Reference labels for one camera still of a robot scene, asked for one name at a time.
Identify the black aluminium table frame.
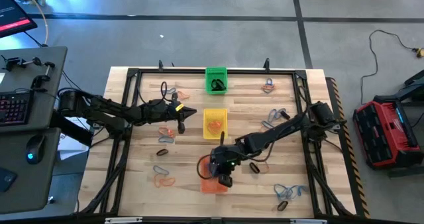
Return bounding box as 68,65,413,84
76,58,356,222

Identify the yellow plastic basket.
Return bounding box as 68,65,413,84
202,108,229,140

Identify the yellow black hazard strip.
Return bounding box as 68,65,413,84
326,76,371,219

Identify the black computer monitor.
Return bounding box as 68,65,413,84
0,0,38,39

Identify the tan floor cable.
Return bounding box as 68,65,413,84
20,0,50,46

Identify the black stand base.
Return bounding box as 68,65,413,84
393,68,424,102

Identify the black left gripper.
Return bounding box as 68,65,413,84
142,95,197,135

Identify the grey desk top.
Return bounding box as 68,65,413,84
0,46,68,134
0,127,62,215

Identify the silver metal bracket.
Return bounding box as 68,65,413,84
290,218,328,224
104,216,144,224

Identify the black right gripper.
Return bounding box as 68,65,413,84
211,131,248,188

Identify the black computer mouse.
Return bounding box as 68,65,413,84
25,134,47,166

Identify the orange plastic basket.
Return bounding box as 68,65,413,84
199,156,229,194

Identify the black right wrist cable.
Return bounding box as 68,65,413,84
197,153,219,181

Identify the black backlit keyboard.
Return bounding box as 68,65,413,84
0,89,34,127

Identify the green plastic basket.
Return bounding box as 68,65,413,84
205,66,229,95

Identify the black desk clamp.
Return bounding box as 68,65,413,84
30,61,56,89
1,56,43,72

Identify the white paper sheet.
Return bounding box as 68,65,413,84
57,115,97,162

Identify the black floor cable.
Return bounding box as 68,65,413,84
360,28,419,105

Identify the black desk beam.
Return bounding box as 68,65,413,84
49,110,94,148

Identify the red black tool case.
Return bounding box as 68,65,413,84
352,95,424,170

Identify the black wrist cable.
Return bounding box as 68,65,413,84
197,153,219,181
136,80,176,106

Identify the dark flat device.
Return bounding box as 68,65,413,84
0,166,18,194

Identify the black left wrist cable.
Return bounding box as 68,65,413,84
136,80,176,106

